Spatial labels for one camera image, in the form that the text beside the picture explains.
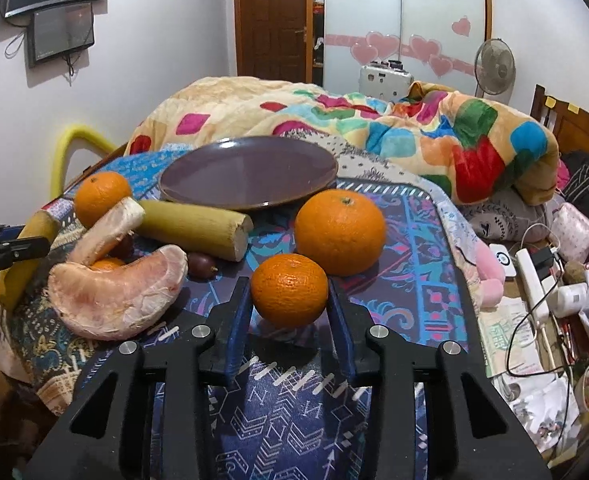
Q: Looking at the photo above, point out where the standing fan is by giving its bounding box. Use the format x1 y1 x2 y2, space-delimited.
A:
474 38 517 96

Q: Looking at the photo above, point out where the yellow foam tube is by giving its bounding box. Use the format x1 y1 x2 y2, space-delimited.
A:
49 125 116 198

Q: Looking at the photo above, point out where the sugarcane stick piece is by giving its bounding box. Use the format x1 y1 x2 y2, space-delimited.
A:
136 200 254 262
0 209 60 313

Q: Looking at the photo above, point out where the brown wooden door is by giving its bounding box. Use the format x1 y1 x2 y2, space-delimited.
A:
235 0 313 82

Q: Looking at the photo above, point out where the pink plush toy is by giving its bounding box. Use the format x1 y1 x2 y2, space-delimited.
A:
475 240 506 309

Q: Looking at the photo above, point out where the white power strip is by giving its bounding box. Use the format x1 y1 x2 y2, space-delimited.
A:
515 248 549 327

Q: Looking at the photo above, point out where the purple plate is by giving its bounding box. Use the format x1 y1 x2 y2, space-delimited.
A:
159 136 337 211

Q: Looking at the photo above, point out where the white suitcase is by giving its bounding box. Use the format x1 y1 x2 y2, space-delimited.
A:
358 60 415 103

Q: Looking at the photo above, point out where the patterned bed sheet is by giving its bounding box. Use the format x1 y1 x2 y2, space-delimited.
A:
5 134 479 479

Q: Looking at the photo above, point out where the wardrobe with heart stickers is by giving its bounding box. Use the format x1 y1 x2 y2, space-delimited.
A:
316 0 492 94

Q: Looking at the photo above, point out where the dark passion fruit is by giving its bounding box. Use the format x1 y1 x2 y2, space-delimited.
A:
187 252 218 281

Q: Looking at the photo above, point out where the small pomelo segment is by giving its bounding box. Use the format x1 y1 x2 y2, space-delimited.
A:
68 197 145 266

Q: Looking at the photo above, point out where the wooden headboard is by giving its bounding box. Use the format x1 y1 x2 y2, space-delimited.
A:
531 84 589 155

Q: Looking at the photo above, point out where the small orange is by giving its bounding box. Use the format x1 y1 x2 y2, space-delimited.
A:
250 254 329 330

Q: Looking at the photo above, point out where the large orange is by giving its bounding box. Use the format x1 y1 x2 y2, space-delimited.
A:
294 188 387 276

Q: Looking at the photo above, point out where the large pomelo segment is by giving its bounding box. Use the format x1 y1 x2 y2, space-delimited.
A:
47 245 188 341

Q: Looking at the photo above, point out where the colourful patchwork blanket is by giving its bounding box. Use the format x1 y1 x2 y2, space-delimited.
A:
126 76 559 206

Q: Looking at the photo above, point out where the small wall monitor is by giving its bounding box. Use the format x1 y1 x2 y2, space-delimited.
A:
26 2 95 68

